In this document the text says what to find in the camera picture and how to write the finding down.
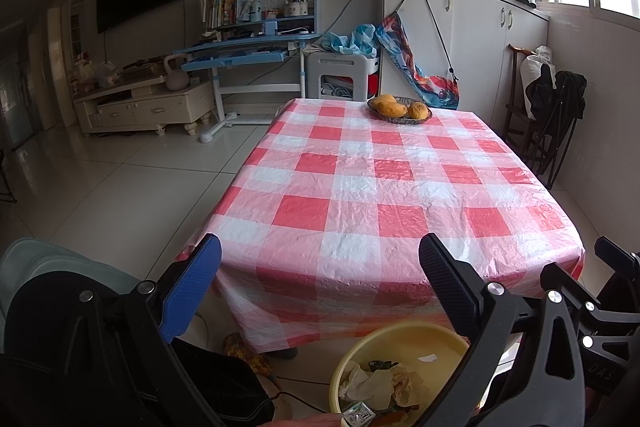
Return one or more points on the white plastic bag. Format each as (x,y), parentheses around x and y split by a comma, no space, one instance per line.
(106,74)

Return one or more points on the colourful crocheted cushion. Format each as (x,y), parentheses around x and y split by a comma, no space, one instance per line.
(240,347)

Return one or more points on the translucent plastic bag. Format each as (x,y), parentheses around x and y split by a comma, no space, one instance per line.
(409,384)

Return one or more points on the row of books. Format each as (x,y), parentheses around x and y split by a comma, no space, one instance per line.
(217,7)

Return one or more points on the white pen holder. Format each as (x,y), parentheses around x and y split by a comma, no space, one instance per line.
(296,8)

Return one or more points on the dark woven fruit basket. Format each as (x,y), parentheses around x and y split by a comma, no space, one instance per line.
(400,119)

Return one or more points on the blue study desk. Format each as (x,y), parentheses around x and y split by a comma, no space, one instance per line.
(240,52)

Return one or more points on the yellow plastic basin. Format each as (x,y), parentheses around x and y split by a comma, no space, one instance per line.
(430,342)

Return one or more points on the beige kettlebell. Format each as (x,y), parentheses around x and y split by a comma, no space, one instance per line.
(176,77)

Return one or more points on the orange mango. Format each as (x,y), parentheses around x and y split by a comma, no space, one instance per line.
(417,111)

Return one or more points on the red white checkered tablecloth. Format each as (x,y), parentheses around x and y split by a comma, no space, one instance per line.
(375,207)

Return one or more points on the green frog toy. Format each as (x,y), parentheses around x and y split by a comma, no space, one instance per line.
(384,364)

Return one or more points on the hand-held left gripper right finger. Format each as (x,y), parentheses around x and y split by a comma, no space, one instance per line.
(445,287)

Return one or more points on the cream television cabinet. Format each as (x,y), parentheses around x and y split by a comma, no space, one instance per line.
(145,107)

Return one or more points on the black cloth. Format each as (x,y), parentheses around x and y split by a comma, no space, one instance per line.
(220,382)

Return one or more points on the black folding chair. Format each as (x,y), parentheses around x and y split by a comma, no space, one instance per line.
(555,107)

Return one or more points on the pale blue chair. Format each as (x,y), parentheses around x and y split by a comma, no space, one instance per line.
(50,257)

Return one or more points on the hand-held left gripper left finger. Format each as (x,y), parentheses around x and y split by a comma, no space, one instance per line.
(192,292)

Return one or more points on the colourful printed bag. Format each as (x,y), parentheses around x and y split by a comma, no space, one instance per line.
(425,82)

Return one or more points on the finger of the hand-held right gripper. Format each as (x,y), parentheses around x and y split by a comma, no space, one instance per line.
(620,262)
(575,292)

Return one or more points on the white wall cabinet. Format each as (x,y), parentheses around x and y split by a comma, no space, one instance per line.
(475,47)

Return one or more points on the blue plastic bag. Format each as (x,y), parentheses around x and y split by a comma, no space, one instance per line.
(350,42)

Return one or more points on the white plastic stool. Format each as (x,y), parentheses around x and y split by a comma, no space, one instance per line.
(340,67)

